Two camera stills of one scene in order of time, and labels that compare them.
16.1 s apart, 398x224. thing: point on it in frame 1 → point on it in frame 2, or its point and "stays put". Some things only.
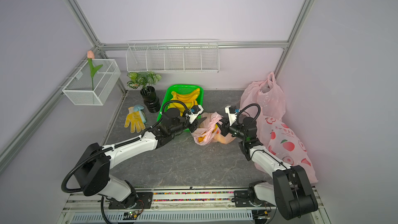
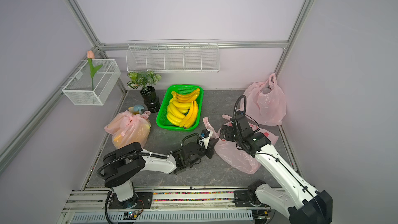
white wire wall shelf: x=173 y=56 stays put
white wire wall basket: x=79 y=89 stays put
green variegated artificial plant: x=143 y=79 stays put
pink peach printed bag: x=279 y=141 → x=230 y=152
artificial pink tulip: x=90 y=55 stays put
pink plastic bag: x=209 y=130 → x=127 y=128
